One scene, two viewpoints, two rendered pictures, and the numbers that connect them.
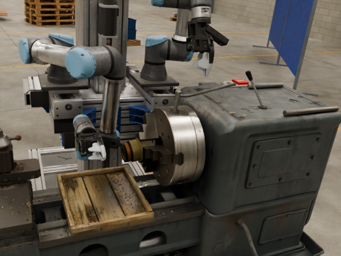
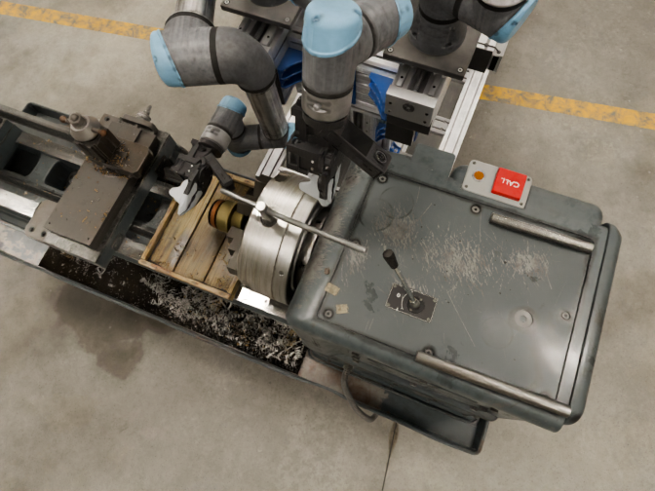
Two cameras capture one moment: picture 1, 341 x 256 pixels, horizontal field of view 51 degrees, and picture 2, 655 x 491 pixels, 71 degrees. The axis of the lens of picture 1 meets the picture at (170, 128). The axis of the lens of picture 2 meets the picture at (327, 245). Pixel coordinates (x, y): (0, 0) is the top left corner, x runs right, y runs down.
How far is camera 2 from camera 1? 1.30 m
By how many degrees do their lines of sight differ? 57
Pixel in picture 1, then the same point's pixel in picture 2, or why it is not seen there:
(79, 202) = (183, 223)
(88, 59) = (164, 69)
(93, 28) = not seen: outside the picture
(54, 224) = (148, 234)
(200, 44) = (302, 163)
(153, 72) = (421, 34)
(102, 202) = (204, 238)
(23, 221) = (84, 239)
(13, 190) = (110, 181)
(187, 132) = (260, 266)
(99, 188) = not seen: hidden behind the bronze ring
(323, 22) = not seen: outside the picture
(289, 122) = (413, 371)
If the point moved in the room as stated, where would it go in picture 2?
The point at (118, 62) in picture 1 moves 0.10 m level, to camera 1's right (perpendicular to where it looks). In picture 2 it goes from (233, 76) to (262, 105)
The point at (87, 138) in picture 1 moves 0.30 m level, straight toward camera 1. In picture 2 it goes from (184, 166) to (108, 258)
